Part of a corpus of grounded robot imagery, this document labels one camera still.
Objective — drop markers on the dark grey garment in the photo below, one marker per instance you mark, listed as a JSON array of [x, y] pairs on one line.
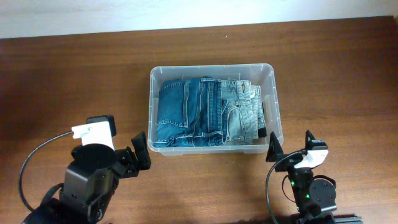
[[262, 131]]

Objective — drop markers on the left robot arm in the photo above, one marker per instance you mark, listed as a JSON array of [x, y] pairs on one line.
[[91, 180]]

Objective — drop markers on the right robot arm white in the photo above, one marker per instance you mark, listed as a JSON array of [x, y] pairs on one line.
[[314, 195]]

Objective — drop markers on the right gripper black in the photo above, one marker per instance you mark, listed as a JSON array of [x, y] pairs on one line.
[[277, 151]]

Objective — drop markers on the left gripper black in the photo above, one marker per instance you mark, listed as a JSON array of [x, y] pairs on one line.
[[129, 160]]

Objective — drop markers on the light blue jeans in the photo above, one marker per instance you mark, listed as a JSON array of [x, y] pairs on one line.
[[244, 102]]

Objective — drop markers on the clear plastic storage container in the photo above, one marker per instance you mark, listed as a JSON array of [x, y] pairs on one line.
[[260, 74]]

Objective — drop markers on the dark blue jeans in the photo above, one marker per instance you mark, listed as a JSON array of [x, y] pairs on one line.
[[191, 113]]

